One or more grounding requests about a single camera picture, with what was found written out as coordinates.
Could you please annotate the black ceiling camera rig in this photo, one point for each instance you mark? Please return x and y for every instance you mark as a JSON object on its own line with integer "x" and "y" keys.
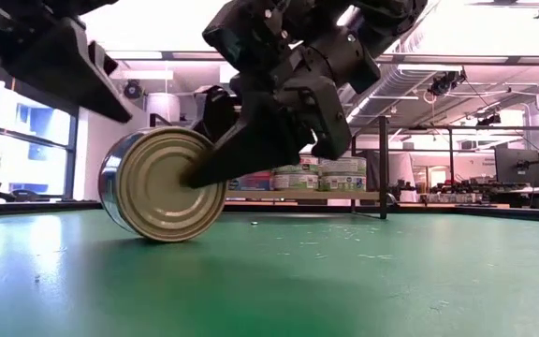
{"x": 445, "y": 84}

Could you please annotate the black monitor on arm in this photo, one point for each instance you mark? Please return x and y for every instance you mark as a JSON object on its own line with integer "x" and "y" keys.
{"x": 527, "y": 164}

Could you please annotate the black office chair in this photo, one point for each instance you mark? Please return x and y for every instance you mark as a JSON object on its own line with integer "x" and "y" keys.
{"x": 21, "y": 195}

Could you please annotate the silver ceiling duct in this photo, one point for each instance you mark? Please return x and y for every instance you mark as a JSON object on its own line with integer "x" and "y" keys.
{"x": 391, "y": 84}

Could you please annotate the white round column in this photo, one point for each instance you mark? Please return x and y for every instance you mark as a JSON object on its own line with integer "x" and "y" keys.
{"x": 162, "y": 106}

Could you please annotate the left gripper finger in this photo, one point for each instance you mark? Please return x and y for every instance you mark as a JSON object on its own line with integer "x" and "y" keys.
{"x": 102, "y": 57}
{"x": 77, "y": 79}

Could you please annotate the black round wall fan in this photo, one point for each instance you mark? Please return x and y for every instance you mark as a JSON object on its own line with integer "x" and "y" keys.
{"x": 132, "y": 89}

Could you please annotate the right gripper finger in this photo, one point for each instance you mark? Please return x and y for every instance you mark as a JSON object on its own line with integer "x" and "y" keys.
{"x": 251, "y": 150}
{"x": 220, "y": 112}

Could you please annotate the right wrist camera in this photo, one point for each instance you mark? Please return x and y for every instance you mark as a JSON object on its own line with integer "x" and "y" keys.
{"x": 246, "y": 33}

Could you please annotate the green table mat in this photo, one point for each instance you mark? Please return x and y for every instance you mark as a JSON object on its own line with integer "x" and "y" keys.
{"x": 344, "y": 290}

